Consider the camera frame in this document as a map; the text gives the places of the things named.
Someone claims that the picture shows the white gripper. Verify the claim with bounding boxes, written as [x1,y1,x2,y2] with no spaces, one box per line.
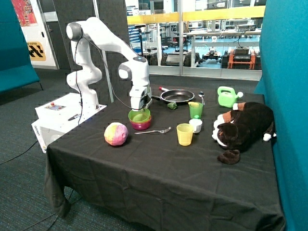
[129,85,152,111]

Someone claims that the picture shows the green plastic bowl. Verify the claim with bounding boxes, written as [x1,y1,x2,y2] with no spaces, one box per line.
[128,108,151,123]

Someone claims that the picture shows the orange plastic bowl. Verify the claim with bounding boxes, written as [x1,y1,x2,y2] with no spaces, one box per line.
[129,116,151,125]

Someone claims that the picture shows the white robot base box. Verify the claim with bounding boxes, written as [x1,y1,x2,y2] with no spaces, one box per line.
[32,93,106,153]

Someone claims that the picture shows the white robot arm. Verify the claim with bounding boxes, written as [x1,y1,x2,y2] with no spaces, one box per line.
[66,17,152,112]

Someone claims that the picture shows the purple plastic bowl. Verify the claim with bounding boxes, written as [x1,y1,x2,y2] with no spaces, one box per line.
[130,120,151,130]

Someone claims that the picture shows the small green toy vegetable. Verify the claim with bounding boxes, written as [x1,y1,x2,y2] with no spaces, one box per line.
[167,102,178,110]

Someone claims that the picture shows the black frying pan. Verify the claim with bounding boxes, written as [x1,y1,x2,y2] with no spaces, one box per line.
[152,90,195,104]

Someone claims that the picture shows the metal fork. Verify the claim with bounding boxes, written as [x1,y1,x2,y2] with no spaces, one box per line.
[134,127,171,134]

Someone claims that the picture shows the pastel plush ball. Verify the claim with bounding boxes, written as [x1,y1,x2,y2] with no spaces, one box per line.
[104,122,128,146]

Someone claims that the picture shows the yellow plastic cup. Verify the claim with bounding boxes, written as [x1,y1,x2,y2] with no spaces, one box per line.
[176,123,193,146]

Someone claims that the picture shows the green plastic cup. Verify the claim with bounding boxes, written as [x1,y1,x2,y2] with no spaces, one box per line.
[188,102,203,119]

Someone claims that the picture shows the metal spoon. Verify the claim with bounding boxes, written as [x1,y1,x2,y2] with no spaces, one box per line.
[198,91,205,105]

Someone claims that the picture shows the small white jar green lid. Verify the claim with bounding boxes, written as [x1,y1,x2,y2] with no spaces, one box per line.
[189,115,203,133]

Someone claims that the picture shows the green toy watering can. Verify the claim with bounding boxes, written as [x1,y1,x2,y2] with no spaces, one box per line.
[217,86,244,108]

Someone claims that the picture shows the black tablecloth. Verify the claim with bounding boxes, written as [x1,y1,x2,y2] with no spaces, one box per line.
[44,89,286,231]

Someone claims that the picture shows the brown plush dog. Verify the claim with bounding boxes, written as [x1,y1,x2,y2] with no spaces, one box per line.
[212,102,276,165]

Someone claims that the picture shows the yellow black sign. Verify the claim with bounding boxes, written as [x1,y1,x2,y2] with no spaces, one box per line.
[27,41,46,62]

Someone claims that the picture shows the teal sofa left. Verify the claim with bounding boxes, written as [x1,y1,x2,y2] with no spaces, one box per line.
[0,0,40,93]

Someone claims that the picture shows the teal partition right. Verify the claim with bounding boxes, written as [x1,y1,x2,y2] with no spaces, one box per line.
[255,0,308,231]

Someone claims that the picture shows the red poster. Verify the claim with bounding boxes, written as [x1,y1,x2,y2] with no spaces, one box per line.
[11,0,38,27]

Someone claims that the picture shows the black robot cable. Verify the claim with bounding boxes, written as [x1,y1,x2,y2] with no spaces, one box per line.
[68,36,135,122]

